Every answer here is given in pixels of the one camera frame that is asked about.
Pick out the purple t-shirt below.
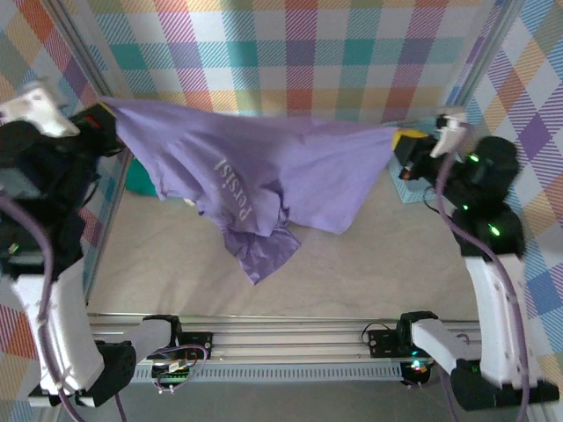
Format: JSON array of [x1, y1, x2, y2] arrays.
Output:
[[99, 97, 400, 287]]

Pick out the folded teal t-shirt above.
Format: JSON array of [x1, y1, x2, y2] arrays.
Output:
[[126, 158, 158, 198]]

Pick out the light blue plastic basket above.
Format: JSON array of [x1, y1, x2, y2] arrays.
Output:
[[389, 117, 441, 205]]

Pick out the controller board with green light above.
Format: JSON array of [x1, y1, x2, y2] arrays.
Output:
[[400, 358, 435, 388]]

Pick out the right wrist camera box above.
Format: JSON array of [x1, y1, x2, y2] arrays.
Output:
[[428, 112, 472, 159]]

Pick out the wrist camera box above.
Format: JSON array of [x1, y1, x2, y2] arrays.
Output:
[[0, 77, 81, 138], [428, 112, 472, 159]]

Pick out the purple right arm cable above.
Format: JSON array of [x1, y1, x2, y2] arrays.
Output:
[[433, 149, 536, 422]]

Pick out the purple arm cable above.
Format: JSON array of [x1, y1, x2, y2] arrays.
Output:
[[433, 149, 536, 422], [0, 193, 128, 422]]

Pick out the aluminium frame post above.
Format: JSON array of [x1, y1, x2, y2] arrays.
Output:
[[442, 0, 529, 120], [46, 0, 115, 106]]

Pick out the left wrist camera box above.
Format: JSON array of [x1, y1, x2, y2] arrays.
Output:
[[0, 77, 81, 138]]

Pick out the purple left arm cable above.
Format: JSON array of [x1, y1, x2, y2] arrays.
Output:
[[0, 193, 128, 422]]

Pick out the controller board with wires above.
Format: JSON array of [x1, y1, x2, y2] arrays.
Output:
[[150, 359, 197, 395]]

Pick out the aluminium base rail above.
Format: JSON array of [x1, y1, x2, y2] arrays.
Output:
[[87, 312, 483, 364]]

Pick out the grey slotted cable duct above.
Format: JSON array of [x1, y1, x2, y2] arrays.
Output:
[[131, 367, 404, 383]]

